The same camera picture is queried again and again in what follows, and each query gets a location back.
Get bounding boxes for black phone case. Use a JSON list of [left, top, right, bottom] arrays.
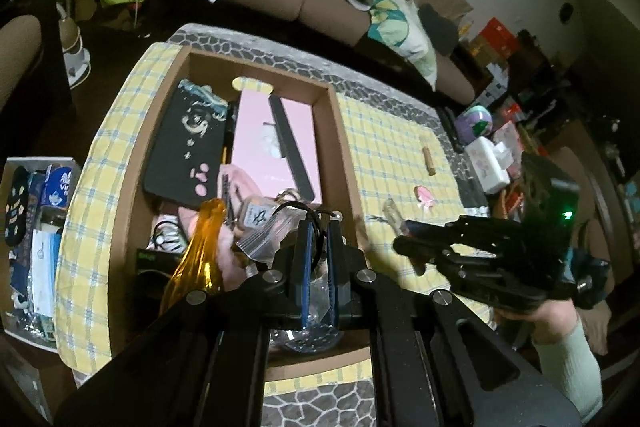
[[142, 79, 231, 210]]

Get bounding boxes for black seat cushion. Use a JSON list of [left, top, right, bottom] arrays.
[[417, 3, 460, 55]]

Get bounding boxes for pink flat box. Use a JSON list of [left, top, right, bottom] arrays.
[[220, 91, 321, 202]]

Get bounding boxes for coiled black white cable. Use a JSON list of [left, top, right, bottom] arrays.
[[152, 217, 188, 253]]

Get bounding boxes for black nail file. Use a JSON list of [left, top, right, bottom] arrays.
[[267, 94, 317, 202]]

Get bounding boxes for clear plastic storage bin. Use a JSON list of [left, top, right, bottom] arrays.
[[0, 157, 83, 353]]

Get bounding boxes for white floor fan base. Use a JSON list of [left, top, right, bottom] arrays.
[[55, 4, 93, 88]]

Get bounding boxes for brown cardboard box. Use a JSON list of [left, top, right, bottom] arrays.
[[116, 41, 373, 370]]

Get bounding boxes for floral pillow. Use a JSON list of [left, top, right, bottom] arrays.
[[367, 0, 438, 88]]

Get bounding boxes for black remote control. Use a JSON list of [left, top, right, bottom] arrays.
[[437, 107, 466, 152]]

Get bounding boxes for black box with green label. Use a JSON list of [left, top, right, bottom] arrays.
[[135, 247, 183, 288]]

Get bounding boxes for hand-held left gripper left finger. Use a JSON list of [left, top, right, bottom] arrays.
[[55, 219, 315, 427]]

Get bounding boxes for brown armchair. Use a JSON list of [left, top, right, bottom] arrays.
[[0, 14, 43, 112]]

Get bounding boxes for blue tissue packet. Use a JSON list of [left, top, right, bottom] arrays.
[[42, 164, 76, 210]]

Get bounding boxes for clear zip bag with wire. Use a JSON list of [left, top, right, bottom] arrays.
[[235, 201, 351, 354]]

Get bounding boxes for person's right forearm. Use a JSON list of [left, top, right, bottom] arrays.
[[500, 299, 604, 426]]

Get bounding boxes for yellow checked tablecloth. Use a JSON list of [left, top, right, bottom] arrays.
[[54, 42, 481, 400]]

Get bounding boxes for purple round container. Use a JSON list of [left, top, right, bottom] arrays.
[[462, 104, 495, 142]]

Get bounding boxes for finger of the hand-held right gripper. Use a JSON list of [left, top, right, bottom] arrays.
[[409, 249, 483, 290], [392, 214, 501, 258]]

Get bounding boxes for black printed sock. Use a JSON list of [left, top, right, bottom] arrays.
[[5, 167, 31, 245]]

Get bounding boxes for pink bow cake topper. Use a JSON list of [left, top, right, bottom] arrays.
[[412, 186, 436, 212]]

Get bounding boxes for white tissue box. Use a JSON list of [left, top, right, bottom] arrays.
[[465, 136, 511, 195]]

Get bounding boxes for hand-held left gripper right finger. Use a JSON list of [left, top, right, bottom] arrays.
[[327, 219, 583, 427]]

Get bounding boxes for orange red boxes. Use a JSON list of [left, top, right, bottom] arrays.
[[475, 17, 518, 62]]

